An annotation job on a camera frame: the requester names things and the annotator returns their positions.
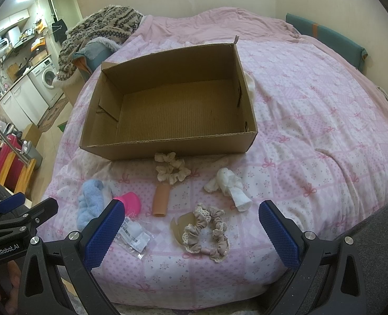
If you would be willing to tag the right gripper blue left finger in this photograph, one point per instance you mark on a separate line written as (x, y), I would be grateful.
(41, 288)

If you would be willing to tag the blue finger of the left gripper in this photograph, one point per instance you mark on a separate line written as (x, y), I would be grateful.
(32, 218)
(14, 201)

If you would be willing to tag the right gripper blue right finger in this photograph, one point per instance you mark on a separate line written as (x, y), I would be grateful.
(327, 277)

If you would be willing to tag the light blue fluffy sock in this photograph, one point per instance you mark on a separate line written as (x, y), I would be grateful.
(94, 198)

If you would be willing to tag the clear plastic packet with label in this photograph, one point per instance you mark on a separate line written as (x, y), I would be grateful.
(133, 237)

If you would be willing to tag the pink rubber toy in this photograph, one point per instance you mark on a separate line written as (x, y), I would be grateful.
(132, 204)

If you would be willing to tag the beige lace scrunchie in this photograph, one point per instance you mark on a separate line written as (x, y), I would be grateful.
(206, 234)

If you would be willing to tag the cream ruffled scrunchie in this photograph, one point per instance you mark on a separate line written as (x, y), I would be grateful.
(170, 169)

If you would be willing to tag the white sock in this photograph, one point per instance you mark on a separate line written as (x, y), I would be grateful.
(231, 186)

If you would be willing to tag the translucent beige silicone pad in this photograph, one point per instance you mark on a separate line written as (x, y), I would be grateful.
(178, 225)

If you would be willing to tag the person's left hand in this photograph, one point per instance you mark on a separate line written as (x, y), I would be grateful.
(10, 275)

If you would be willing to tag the wooden chair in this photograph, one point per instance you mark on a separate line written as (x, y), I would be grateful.
(26, 173)

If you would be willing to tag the grey trash bin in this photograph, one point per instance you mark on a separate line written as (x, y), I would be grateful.
(29, 150)

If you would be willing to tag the red bag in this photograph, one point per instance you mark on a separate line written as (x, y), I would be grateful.
(16, 167)

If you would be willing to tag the green object on floor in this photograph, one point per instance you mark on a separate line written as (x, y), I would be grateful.
(62, 126)

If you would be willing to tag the white kitchen cabinets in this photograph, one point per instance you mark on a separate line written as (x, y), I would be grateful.
(23, 104)

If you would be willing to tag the white washing machine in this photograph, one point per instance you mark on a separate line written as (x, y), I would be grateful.
(42, 76)

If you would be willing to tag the pink patterned quilt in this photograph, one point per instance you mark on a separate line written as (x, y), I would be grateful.
(321, 154)

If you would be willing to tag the grey blue pillow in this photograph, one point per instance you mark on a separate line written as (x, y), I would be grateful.
(94, 53)

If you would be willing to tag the open cardboard box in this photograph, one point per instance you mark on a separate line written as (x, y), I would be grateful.
(193, 101)

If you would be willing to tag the brown patterned knit blanket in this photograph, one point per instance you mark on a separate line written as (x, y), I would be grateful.
(112, 25)

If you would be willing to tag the cream cloth beside box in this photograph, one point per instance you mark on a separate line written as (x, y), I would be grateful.
(251, 86)

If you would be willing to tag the teal cushion with orange stripe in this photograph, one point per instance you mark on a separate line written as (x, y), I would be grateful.
(355, 54)

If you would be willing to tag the plain pink blanket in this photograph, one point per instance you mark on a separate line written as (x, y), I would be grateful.
(224, 23)

